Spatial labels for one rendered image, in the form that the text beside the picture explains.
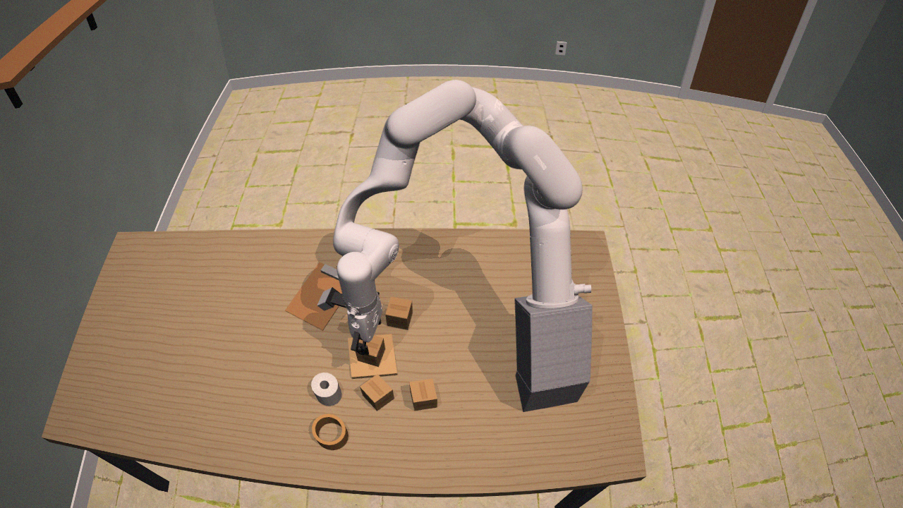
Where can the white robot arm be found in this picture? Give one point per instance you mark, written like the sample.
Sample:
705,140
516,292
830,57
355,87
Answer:
552,186

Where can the brown cube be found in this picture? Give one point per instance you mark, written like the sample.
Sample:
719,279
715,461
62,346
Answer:
424,394
376,350
377,392
399,313

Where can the grey cylinder with white top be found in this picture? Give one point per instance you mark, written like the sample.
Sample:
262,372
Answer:
326,389

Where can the tan square wooden board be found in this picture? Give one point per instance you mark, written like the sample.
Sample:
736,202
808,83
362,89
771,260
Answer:
387,365

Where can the brown clipboard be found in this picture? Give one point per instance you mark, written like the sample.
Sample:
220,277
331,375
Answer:
304,304

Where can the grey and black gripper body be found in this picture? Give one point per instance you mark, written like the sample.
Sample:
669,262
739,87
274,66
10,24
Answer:
366,324

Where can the dark brown open cylinder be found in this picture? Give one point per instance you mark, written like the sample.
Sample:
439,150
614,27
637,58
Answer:
323,420

